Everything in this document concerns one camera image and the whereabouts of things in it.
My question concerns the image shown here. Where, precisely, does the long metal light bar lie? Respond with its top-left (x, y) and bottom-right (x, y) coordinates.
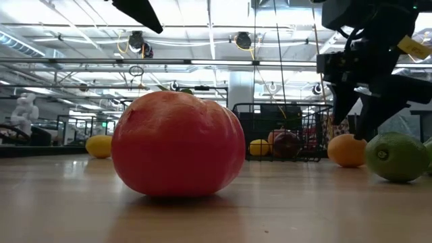
top-left (0, 57), bottom-right (432, 69)

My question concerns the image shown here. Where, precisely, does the patterned cloth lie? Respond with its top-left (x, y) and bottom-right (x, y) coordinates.
top-left (320, 113), bottom-right (351, 142)

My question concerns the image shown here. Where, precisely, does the black ceiling cable reel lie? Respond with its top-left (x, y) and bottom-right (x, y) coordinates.
top-left (235, 31), bottom-right (253, 51)
top-left (129, 30), bottom-right (155, 59)

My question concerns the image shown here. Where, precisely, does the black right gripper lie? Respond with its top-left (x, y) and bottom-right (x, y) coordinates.
top-left (316, 35), bottom-right (432, 142)

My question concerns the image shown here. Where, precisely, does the dark red plum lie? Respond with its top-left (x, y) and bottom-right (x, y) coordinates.
top-left (273, 132), bottom-right (300, 159)

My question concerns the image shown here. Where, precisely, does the black metal table frame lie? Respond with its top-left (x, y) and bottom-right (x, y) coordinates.
top-left (0, 144), bottom-right (88, 158)

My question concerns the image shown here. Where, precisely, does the yellow hanging cable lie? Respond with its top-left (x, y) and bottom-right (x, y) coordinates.
top-left (311, 0), bottom-right (327, 104)

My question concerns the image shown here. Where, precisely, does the red apple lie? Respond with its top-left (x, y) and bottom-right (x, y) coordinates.
top-left (267, 128), bottom-right (288, 151)

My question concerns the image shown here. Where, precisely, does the black hanging cable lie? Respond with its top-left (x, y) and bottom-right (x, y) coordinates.
top-left (272, 0), bottom-right (288, 104)

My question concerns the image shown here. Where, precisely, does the silver ventilation duct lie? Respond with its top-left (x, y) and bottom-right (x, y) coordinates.
top-left (0, 32), bottom-right (45, 58)

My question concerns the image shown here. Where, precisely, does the white figure statue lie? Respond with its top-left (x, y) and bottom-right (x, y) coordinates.
top-left (9, 92), bottom-right (40, 136)

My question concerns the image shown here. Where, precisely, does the orange-red tomato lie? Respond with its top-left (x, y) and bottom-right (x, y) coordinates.
top-left (111, 88), bottom-right (246, 197)

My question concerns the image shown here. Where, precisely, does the black office chair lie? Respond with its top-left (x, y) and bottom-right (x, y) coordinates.
top-left (0, 123), bottom-right (52, 146)

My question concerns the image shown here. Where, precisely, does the black railing cart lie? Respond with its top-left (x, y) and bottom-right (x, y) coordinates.
top-left (56, 114), bottom-right (117, 146)

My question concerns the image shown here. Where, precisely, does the yellow paper tag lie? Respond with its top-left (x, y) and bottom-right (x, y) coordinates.
top-left (397, 34), bottom-right (432, 61)

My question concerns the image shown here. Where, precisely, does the orange fruit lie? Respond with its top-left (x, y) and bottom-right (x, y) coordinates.
top-left (327, 134), bottom-right (368, 168)

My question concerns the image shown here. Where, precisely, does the green lime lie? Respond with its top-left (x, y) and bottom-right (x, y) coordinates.
top-left (365, 131), bottom-right (427, 183)

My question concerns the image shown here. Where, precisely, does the light green vegetable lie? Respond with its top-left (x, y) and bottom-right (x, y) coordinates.
top-left (423, 136), bottom-right (432, 176)

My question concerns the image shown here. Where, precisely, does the yellow lemon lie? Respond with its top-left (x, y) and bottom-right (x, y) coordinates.
top-left (85, 134), bottom-right (113, 159)
top-left (248, 138), bottom-right (271, 157)

